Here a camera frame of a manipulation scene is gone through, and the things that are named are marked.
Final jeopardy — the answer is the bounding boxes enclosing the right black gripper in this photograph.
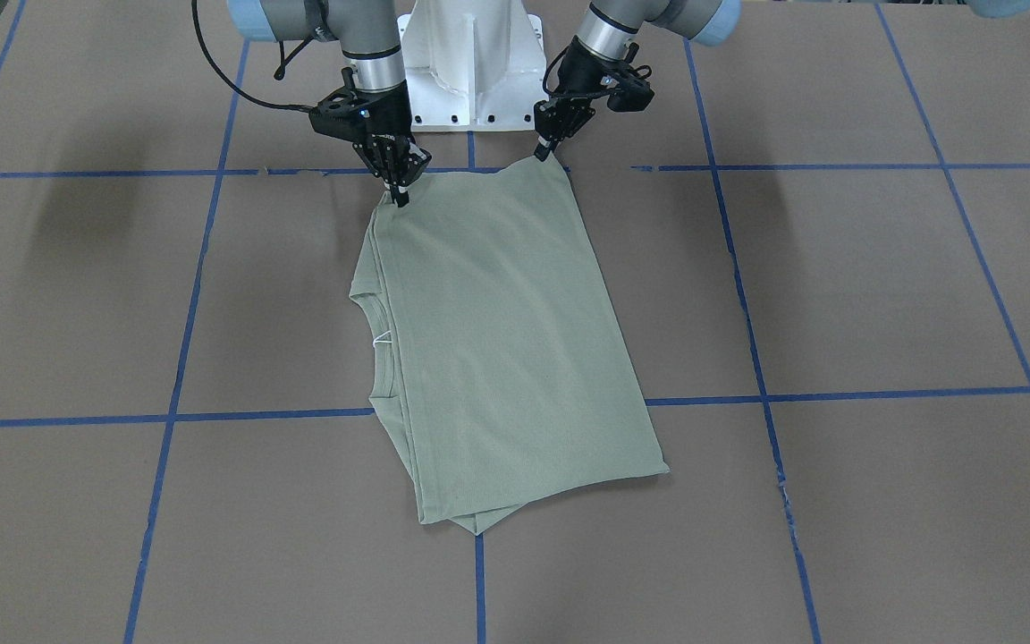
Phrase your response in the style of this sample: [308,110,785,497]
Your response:
[309,82,432,208]

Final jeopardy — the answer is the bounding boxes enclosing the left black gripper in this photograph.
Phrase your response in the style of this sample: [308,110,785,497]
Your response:
[533,37,654,162]

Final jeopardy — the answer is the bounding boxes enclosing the green long-sleeve shirt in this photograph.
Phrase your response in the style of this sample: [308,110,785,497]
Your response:
[349,157,670,535]

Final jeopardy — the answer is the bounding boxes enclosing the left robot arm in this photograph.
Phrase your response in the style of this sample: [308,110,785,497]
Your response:
[533,1,741,162]

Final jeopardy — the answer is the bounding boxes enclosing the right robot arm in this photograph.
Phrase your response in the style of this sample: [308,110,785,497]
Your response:
[190,1,432,207]

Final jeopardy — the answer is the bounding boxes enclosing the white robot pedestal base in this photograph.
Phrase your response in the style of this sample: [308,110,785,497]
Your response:
[397,1,547,133]

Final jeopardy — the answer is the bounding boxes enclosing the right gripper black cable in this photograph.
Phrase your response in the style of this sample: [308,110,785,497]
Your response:
[191,0,319,113]

